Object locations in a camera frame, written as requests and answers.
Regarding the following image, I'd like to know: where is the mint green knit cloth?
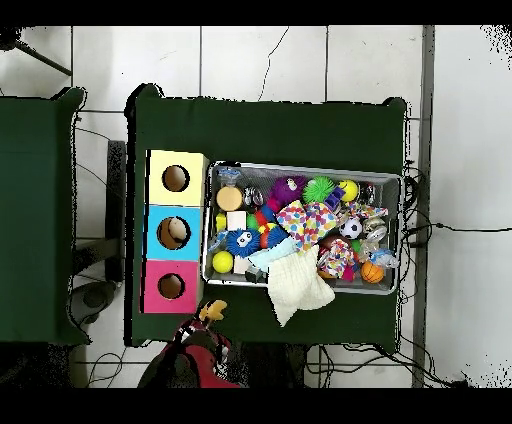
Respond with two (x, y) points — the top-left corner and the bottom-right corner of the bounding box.
(247, 236), (299, 273)

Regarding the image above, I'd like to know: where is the clear mesh bin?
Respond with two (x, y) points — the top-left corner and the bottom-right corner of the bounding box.
(202, 163), (405, 295)

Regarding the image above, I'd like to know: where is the round wooden disc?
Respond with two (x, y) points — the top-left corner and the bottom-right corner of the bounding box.
(215, 185), (244, 213)

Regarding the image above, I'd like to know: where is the clear crumpled plastic packet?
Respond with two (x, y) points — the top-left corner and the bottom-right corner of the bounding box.
(215, 165), (243, 182)

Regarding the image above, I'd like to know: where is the small orange basketball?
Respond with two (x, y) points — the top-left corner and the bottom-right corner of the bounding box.
(360, 260), (385, 285)

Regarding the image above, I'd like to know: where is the tan plush animal toy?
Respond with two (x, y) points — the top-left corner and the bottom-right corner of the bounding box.
(198, 299), (229, 324)

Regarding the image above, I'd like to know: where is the clear plastic bottle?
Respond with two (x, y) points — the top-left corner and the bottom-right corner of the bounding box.
(366, 246), (400, 270)

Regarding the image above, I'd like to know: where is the small black white soccer ball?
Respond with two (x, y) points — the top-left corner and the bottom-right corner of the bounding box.
(339, 216), (364, 241)

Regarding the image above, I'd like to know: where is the large polka dot cloth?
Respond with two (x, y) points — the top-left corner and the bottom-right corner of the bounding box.
(275, 199), (339, 251)

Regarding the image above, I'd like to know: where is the yellow smiley ball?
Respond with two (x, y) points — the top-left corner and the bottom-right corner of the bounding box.
(338, 179), (361, 203)

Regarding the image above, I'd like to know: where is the blue fuzzy ball with eyes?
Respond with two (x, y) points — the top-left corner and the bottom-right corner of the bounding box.
(226, 227), (262, 258)

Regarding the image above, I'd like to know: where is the cream waffle cloth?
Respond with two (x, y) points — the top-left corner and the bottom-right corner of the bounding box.
(267, 247), (337, 328)

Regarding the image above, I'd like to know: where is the wooden box with three holes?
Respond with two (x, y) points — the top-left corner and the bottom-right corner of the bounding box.
(140, 148), (209, 315)

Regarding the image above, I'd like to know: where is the large green spiky ball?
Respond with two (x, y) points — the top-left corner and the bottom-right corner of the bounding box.
(302, 175), (337, 205)

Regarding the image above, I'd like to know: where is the purple plastic block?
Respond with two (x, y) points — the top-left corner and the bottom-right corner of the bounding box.
(323, 185), (347, 213)

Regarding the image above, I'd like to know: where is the black silver round toy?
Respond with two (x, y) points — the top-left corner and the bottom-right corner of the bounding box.
(244, 186), (265, 211)

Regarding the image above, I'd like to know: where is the green cloth side table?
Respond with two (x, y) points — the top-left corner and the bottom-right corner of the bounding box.
(0, 86), (89, 347)

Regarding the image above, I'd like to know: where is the purple spiky ball with eyes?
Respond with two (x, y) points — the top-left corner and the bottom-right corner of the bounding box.
(270, 177), (304, 208)

